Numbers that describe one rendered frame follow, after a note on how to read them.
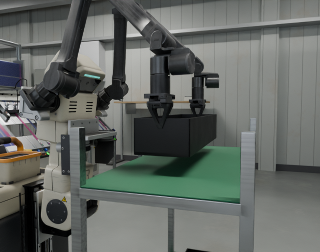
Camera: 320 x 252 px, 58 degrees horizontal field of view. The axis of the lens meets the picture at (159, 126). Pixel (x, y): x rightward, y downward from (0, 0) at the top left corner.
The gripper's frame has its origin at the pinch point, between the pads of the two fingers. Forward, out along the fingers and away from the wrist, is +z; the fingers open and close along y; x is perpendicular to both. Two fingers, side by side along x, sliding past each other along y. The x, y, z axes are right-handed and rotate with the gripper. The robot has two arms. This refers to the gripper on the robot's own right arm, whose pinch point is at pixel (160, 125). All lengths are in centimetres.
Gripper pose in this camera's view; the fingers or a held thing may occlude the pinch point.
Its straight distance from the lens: 85.0
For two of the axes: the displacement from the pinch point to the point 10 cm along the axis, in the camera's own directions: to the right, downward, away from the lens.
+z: 0.0, 10.0, 0.5
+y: 3.2, -0.5, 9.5
